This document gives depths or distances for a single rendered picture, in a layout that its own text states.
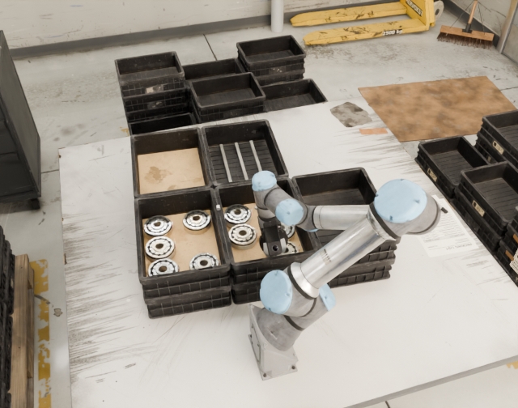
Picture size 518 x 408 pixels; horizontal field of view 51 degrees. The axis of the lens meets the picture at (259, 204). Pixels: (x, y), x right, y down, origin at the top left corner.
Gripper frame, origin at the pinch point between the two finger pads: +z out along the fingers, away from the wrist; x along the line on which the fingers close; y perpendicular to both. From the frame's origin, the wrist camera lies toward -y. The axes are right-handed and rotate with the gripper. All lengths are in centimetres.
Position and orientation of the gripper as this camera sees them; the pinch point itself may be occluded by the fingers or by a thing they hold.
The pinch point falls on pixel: (275, 254)
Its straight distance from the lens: 190.5
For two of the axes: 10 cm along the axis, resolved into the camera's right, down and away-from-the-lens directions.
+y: -2.1, -6.7, 7.1
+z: 1.2, 7.0, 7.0
